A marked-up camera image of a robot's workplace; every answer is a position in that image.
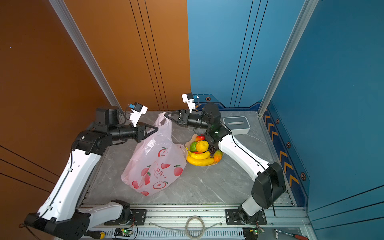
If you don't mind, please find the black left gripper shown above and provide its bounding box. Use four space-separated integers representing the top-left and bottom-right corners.
109 122 159 144

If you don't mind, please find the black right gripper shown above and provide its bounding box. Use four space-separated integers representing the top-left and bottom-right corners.
166 111 213 132

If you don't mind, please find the pink plastic bag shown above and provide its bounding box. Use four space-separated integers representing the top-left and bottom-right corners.
121 113 187 196

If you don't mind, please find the dark purple grape bunch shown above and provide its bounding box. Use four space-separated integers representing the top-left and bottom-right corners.
208 145 217 158

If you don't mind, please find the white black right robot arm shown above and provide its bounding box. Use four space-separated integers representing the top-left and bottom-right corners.
165 103 286 225

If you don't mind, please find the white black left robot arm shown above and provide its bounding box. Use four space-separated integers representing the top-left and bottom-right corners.
19 103 158 240

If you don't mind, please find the beige fruit plate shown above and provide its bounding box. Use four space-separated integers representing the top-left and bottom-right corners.
185 134 224 167

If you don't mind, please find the red apple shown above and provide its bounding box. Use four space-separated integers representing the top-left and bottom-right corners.
195 136 205 142

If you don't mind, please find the yellow banana bunch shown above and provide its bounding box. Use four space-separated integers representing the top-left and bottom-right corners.
186 148 215 167

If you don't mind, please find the white grey tissue box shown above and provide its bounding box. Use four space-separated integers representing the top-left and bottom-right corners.
223 116 251 135

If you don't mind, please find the green circuit board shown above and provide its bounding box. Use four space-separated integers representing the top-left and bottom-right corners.
114 228 135 238

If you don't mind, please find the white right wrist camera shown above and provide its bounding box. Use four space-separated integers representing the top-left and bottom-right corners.
182 93 196 114

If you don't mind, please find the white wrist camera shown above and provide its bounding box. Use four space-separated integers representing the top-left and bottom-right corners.
182 93 196 114
129 103 148 127

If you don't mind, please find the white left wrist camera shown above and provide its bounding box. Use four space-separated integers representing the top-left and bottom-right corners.
129 103 148 127

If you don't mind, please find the aluminium front rail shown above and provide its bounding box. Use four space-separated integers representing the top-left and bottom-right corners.
92 204 317 240

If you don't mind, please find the coiled clear cable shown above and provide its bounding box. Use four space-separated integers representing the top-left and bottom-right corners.
148 215 224 240

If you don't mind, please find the yellow handled screwdriver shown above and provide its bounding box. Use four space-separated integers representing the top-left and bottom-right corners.
84 231 106 240

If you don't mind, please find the aluminium corner post left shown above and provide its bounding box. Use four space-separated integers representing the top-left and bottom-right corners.
49 0 122 109

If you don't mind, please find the aluminium corner post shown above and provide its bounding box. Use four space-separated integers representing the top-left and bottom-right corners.
49 0 122 109
258 0 319 117

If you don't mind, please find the aluminium corner post right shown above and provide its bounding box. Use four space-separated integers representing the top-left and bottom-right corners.
258 0 319 117

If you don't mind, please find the red handled tool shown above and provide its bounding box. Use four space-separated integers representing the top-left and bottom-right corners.
273 229 309 240

